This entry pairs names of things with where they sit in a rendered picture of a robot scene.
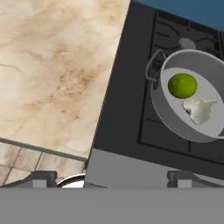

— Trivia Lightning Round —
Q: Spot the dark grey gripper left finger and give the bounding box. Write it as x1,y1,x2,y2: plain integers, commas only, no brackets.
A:
4,171,58,188

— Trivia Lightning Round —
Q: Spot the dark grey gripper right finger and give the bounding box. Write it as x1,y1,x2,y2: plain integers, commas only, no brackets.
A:
166,171,224,188

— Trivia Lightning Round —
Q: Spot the grey metal pot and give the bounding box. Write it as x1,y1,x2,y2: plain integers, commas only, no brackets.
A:
144,48,224,144

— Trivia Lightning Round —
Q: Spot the white garlic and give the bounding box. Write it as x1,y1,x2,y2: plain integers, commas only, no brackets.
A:
182,97,218,126

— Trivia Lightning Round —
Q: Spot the green lime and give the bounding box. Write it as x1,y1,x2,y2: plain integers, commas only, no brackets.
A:
167,73,199,100

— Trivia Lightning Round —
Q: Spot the grey oven front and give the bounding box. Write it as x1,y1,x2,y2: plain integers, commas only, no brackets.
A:
83,148,224,189

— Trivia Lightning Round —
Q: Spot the black hob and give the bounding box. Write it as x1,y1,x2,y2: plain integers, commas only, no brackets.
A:
90,0,224,180

